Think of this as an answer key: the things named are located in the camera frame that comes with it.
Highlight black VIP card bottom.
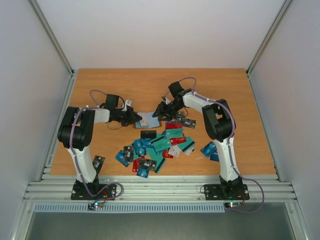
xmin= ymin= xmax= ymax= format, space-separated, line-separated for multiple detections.
xmin=138 ymin=158 xmax=157 ymax=172

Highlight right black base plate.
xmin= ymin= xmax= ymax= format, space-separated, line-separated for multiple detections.
xmin=203 ymin=184 xmax=250 ymax=201

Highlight brown leather card holder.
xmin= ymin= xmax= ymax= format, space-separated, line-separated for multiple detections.
xmin=135 ymin=111 xmax=162 ymax=129

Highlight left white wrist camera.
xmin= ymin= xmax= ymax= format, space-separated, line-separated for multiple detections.
xmin=122 ymin=99 xmax=132 ymax=111

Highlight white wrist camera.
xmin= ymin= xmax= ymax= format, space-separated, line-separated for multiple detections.
xmin=122 ymin=99 xmax=132 ymax=111
xmin=162 ymin=96 xmax=169 ymax=103

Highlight dark red card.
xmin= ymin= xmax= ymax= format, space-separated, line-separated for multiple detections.
xmin=165 ymin=121 xmax=183 ymax=130

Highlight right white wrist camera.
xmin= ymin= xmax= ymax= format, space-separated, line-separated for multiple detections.
xmin=162 ymin=96 xmax=169 ymax=103

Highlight aluminium frame rails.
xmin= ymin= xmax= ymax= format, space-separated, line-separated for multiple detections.
xmin=23 ymin=174 xmax=297 ymax=203

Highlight blue card far right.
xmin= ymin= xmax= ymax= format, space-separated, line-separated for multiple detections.
xmin=210 ymin=152 xmax=220 ymax=162

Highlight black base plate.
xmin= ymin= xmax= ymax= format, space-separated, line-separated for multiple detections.
xmin=70 ymin=179 xmax=117 ymax=200
xmin=203 ymin=184 xmax=250 ymax=201

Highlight red gold VIP card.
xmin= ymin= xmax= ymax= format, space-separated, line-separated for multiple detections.
xmin=170 ymin=135 xmax=187 ymax=146

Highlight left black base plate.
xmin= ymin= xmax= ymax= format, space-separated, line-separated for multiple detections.
xmin=70 ymin=179 xmax=117 ymax=200

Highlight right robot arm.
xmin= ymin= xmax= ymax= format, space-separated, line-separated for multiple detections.
xmin=153 ymin=81 xmax=243 ymax=200

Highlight black plain card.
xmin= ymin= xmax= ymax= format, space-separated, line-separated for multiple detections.
xmin=140 ymin=130 xmax=157 ymax=139

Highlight blue card left edge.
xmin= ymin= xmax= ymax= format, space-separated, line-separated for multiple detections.
xmin=115 ymin=150 xmax=130 ymax=167

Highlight teal card pile bottom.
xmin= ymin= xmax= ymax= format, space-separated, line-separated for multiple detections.
xmin=146 ymin=136 xmax=196 ymax=159

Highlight grey slotted cable duct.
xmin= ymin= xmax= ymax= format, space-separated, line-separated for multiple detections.
xmin=34 ymin=202 xmax=225 ymax=214

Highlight blue card right upper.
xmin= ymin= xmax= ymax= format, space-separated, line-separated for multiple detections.
xmin=200 ymin=141 xmax=217 ymax=158

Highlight black card top upper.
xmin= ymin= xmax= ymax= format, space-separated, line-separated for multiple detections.
xmin=176 ymin=111 xmax=185 ymax=118

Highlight controller board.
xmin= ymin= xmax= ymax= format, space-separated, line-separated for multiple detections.
xmin=224 ymin=202 xmax=244 ymax=209
xmin=87 ymin=202 xmax=104 ymax=211

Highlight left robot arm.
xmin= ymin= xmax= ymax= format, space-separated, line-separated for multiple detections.
xmin=57 ymin=94 xmax=142 ymax=199

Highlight right controller board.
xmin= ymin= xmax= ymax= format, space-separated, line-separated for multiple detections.
xmin=224 ymin=202 xmax=244 ymax=209

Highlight black vip card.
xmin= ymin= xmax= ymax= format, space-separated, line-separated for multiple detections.
xmin=138 ymin=158 xmax=157 ymax=172
xmin=181 ymin=118 xmax=196 ymax=129
xmin=123 ymin=145 xmax=135 ymax=162
xmin=92 ymin=155 xmax=105 ymax=174

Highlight black VIP card far left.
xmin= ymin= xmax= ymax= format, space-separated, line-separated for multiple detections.
xmin=92 ymin=155 xmax=105 ymax=174

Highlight left controller board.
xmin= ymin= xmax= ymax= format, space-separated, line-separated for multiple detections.
xmin=87 ymin=202 xmax=104 ymax=211

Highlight black VIP card top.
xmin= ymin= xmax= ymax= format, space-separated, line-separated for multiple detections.
xmin=181 ymin=118 xmax=196 ymax=129

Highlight blue card pile centre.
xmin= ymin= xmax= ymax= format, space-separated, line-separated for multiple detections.
xmin=133 ymin=138 xmax=146 ymax=156

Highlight white red-print card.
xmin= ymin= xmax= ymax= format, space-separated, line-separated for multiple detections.
xmin=139 ymin=117 xmax=150 ymax=127

